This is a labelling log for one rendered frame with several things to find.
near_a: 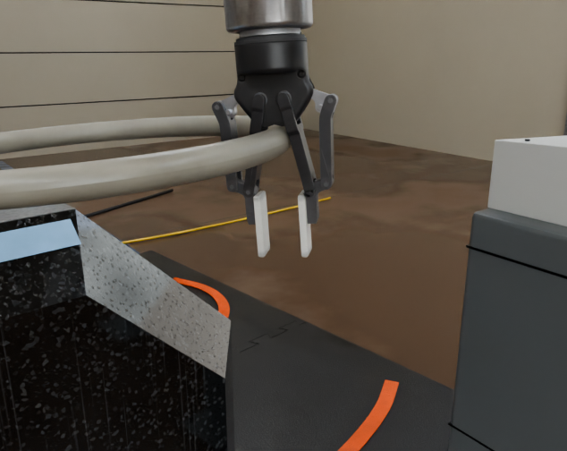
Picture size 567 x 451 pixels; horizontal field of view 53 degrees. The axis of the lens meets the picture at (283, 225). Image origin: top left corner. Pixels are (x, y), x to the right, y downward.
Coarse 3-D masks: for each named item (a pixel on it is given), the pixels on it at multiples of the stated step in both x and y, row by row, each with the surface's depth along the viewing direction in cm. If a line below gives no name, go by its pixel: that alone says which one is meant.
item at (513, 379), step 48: (480, 240) 91; (528, 240) 84; (480, 288) 92; (528, 288) 86; (480, 336) 94; (528, 336) 87; (480, 384) 96; (528, 384) 89; (480, 432) 98; (528, 432) 90
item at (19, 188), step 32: (64, 128) 85; (96, 128) 86; (128, 128) 86; (160, 128) 86; (192, 128) 84; (96, 160) 45; (128, 160) 45; (160, 160) 46; (192, 160) 47; (224, 160) 50; (256, 160) 53; (0, 192) 42; (32, 192) 42; (64, 192) 43; (96, 192) 44; (128, 192) 45
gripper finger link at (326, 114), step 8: (328, 96) 58; (328, 104) 58; (320, 112) 58; (328, 112) 58; (320, 120) 59; (328, 120) 58; (320, 128) 59; (328, 128) 59; (320, 136) 59; (328, 136) 59; (320, 144) 59; (328, 144) 59; (320, 152) 60; (328, 152) 59; (320, 160) 60; (328, 160) 60; (320, 168) 60; (328, 168) 60; (320, 176) 60; (328, 176) 60; (320, 184) 60; (328, 184) 60
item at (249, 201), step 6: (240, 180) 64; (240, 186) 63; (240, 192) 63; (246, 198) 63; (252, 198) 63; (246, 204) 63; (252, 204) 63; (246, 210) 63; (252, 210) 63; (252, 216) 63; (252, 222) 64
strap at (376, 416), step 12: (204, 288) 255; (216, 300) 243; (228, 312) 232; (384, 384) 183; (396, 384) 183; (384, 396) 176; (384, 408) 170; (372, 420) 165; (360, 432) 160; (372, 432) 160; (348, 444) 155; (360, 444) 155
